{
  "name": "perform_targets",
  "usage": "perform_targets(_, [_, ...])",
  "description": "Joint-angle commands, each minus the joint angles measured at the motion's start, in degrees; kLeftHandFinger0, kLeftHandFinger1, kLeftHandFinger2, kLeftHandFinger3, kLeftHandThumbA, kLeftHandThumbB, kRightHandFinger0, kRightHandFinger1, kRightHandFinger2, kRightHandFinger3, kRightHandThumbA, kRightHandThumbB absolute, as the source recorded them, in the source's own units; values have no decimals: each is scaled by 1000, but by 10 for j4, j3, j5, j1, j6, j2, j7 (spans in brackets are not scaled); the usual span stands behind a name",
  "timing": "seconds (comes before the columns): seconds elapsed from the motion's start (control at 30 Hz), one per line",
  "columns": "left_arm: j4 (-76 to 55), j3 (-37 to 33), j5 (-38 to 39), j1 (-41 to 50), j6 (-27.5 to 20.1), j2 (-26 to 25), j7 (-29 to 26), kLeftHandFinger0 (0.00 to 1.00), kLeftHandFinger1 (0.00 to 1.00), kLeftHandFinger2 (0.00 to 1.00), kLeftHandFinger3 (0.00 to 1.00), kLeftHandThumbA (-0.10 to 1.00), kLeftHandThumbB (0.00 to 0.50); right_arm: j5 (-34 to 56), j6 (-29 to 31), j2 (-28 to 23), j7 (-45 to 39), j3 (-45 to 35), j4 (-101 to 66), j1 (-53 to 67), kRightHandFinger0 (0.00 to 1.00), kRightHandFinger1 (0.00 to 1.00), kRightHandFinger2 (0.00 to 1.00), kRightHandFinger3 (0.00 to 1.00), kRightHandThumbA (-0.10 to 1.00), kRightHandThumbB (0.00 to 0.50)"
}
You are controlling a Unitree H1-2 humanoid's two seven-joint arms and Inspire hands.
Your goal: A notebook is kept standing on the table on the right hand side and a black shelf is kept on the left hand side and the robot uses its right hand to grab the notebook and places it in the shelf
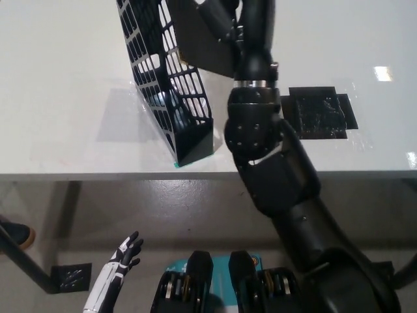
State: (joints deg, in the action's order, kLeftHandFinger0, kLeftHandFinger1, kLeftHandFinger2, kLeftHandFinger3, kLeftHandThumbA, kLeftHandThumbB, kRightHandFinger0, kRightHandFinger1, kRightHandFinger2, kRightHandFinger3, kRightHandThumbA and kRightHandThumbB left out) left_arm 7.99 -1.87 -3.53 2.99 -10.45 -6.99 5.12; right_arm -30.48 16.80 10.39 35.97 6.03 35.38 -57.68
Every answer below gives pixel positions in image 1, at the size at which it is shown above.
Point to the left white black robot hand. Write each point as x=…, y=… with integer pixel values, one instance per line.
x=110, y=277

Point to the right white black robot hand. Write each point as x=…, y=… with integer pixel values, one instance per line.
x=255, y=58

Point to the black hardcover notebook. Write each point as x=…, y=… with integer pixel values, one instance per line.
x=197, y=49

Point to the black mesh file shelf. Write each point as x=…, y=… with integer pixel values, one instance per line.
x=192, y=138

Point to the black metal table leg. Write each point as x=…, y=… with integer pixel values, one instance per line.
x=29, y=261

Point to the black tape patch on table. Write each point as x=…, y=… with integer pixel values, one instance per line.
x=321, y=112

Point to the left black ribbed body block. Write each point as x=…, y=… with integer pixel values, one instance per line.
x=198, y=283

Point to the black ribbed body block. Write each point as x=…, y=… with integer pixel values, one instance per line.
x=198, y=283
x=244, y=280

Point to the black shoe with tan sole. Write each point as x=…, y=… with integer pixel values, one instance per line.
x=16, y=231

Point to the teal tape strip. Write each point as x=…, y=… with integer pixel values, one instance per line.
x=178, y=165

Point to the right black ribbed body block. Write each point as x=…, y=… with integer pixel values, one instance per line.
x=244, y=280

